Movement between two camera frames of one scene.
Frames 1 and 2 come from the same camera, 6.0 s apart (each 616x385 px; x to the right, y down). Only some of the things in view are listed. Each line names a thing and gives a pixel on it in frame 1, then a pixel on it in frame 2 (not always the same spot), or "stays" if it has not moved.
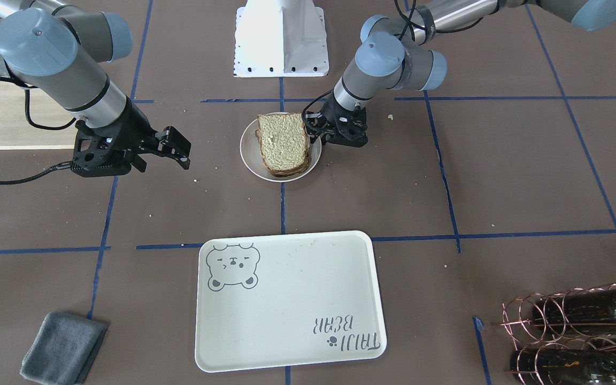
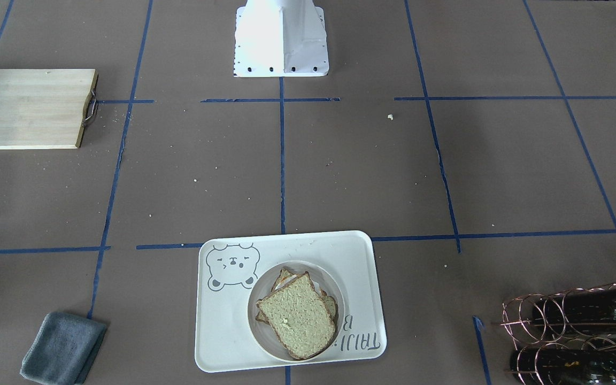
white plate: (250, 150) to (262, 286)
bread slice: (283, 140) to (299, 317)
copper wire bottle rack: (595, 335) stays
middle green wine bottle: (561, 366) stays
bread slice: (285, 173) to (284, 274)
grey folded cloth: (63, 349) stays
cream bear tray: (274, 300) stays
